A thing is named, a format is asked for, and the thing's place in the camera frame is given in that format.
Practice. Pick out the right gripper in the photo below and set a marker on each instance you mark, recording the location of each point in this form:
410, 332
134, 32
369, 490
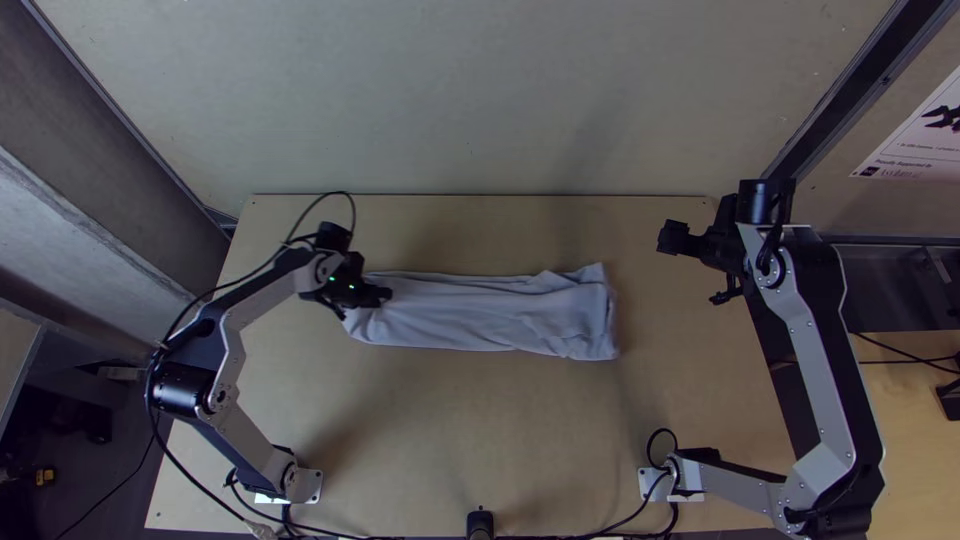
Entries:
718, 246

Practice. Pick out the white paper poster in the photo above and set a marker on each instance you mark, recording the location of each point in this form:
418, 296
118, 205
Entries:
922, 142

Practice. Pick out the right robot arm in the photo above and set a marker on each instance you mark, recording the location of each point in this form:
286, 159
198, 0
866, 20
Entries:
806, 337

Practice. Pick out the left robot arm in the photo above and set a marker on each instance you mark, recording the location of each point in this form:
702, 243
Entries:
225, 322

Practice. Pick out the dark metal frame post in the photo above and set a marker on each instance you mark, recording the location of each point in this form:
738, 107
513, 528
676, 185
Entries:
855, 82

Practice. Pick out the white t-shirt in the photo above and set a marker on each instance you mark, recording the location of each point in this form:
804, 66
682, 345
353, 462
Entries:
487, 315

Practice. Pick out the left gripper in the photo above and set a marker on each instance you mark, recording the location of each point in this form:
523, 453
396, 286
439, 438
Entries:
352, 294

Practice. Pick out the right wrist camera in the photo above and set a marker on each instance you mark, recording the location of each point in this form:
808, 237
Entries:
673, 237

